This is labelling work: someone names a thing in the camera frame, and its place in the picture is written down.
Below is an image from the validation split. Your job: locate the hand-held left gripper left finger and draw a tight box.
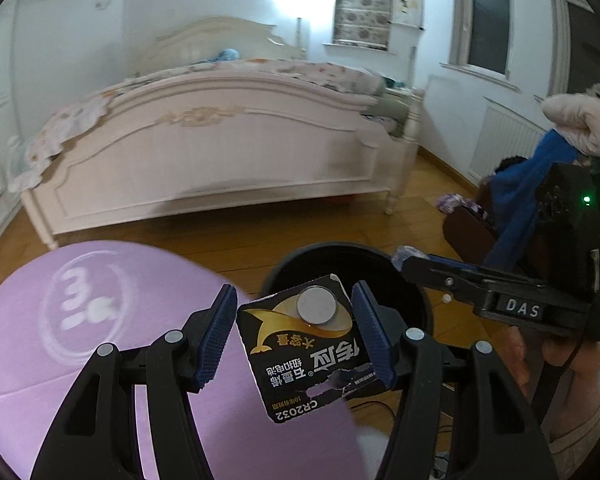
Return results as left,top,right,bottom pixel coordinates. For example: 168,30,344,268
30,284,239,480

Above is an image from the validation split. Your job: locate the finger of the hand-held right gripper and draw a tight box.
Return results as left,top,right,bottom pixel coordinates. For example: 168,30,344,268
392,245,488,307

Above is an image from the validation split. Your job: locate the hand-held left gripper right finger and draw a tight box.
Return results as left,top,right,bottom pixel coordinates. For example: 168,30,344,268
351,281,548,480

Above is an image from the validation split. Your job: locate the black coin battery card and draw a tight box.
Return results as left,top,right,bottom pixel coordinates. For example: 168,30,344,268
236,274,377,426

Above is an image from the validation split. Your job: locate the black trash bin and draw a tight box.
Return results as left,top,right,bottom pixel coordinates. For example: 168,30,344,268
265,242,433,361

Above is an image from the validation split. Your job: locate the person's right forearm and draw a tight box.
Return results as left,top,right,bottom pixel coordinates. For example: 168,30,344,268
544,392,600,477

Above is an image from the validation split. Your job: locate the person's right hand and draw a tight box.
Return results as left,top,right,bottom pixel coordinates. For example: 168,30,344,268
505,325,600,412

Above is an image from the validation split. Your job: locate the blue cloth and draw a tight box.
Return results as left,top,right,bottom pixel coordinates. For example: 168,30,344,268
485,130,576,266

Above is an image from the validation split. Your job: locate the floral cloth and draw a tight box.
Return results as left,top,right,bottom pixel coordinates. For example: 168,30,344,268
437,194,481,214

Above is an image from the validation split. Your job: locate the white radiator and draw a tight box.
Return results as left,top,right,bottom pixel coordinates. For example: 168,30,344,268
467,104,548,182

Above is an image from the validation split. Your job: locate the pink cloth bundle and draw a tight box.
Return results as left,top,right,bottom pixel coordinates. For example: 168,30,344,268
542,85,600,158

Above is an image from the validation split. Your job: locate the green cushion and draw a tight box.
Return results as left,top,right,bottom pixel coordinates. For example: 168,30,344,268
375,100,406,133

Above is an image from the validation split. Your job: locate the cream wooden bed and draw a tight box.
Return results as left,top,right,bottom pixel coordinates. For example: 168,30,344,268
20,16,423,251

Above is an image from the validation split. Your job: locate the purple tablecloth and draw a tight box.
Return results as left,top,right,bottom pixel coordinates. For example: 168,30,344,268
0,240,358,480

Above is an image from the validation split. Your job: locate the white framed window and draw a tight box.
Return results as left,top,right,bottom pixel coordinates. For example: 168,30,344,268
449,0,523,92
550,0,600,98

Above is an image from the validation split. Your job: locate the floral blanket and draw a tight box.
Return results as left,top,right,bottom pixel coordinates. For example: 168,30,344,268
7,59,386,193

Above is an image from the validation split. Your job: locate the patterned roller blind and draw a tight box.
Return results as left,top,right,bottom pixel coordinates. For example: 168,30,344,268
332,0,396,51

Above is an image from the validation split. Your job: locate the wall poster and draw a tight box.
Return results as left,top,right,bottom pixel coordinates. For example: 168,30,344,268
395,0,424,28

